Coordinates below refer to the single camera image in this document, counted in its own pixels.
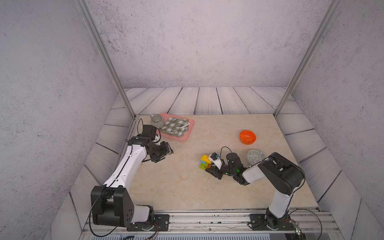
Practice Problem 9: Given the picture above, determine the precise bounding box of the yellow lego brick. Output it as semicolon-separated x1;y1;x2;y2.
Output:
201;155;212;164

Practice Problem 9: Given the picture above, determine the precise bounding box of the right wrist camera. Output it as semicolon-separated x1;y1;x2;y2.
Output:
209;153;224;170

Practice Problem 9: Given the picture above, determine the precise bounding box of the metal frame post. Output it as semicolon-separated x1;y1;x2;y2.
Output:
273;0;341;119
75;0;136;119

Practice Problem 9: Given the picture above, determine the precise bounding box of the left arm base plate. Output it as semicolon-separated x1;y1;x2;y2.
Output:
127;214;170;232

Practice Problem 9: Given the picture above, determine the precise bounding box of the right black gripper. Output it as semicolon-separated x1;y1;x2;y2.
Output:
204;162;236;180

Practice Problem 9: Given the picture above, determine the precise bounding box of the left metal frame post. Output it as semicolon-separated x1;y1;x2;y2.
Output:
75;0;136;119

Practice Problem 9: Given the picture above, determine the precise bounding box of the pink tray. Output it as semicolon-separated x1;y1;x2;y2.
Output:
160;113;195;142

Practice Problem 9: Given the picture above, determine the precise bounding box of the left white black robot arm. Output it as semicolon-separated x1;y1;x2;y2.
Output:
89;136;173;228

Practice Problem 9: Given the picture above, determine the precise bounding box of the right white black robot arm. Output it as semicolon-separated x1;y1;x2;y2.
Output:
204;152;306;227

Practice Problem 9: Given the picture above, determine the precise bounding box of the grey ribbed cup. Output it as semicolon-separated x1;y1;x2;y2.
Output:
151;115;165;130

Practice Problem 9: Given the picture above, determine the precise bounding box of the orange plastic bowl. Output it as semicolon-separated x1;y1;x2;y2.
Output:
239;130;257;145

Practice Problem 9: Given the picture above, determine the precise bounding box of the aluminium mounting rail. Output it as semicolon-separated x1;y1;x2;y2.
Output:
80;208;344;240

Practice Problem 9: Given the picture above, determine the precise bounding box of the green checked cloth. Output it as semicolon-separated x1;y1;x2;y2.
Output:
161;117;189;137

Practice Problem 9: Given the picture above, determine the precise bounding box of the green patterned ceramic bowl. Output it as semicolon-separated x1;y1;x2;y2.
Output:
246;149;266;166

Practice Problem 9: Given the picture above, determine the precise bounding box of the right metal frame post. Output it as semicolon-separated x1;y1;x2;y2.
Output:
273;0;341;119

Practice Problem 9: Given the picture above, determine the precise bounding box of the long green lego brick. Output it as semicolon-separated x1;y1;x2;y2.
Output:
200;164;209;170

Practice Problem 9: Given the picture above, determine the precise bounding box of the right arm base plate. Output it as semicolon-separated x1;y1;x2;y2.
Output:
248;214;295;232

